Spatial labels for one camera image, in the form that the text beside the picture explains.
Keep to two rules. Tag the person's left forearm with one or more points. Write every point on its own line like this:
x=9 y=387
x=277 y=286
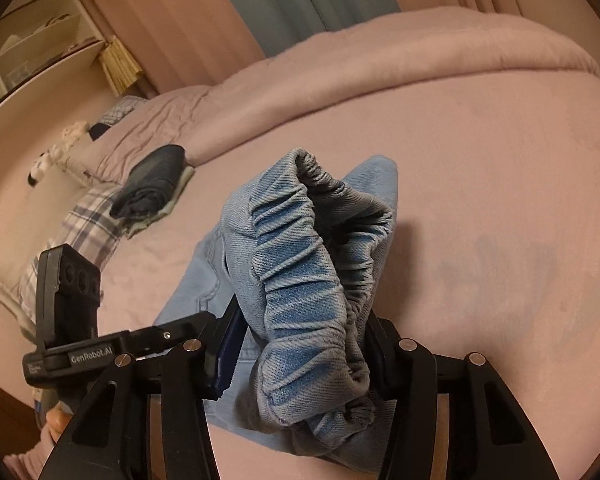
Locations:
x=25 y=467

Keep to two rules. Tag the person's left hand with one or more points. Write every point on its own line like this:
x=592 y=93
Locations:
x=57 y=425

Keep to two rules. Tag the white stuffed toy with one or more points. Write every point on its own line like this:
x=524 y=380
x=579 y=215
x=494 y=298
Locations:
x=45 y=160

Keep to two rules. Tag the white shelf unit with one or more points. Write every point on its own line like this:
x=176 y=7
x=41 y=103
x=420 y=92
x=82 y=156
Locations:
x=40 y=20

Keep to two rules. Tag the plaid pillow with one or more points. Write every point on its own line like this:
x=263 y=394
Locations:
x=87 y=220

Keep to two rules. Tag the dark folded garment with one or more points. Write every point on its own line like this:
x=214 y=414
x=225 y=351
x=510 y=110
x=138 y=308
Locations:
x=150 y=180

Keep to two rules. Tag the light blue denim pants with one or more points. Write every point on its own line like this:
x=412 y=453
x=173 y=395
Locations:
x=290 y=270

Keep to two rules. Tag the bed with pink sheet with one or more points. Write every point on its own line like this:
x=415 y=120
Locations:
x=480 y=185

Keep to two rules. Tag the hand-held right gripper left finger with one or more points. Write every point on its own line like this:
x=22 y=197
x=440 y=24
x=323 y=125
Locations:
x=227 y=355

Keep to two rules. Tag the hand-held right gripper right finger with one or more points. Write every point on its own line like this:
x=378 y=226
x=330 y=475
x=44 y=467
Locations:
x=387 y=365

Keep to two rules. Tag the pink wrinkled pillow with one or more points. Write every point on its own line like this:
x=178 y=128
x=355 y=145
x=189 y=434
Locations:
x=150 y=120

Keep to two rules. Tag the pink duvet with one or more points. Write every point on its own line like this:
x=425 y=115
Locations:
x=380 y=60

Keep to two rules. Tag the small plaid cloth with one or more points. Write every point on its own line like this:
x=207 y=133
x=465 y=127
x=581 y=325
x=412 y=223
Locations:
x=122 y=110

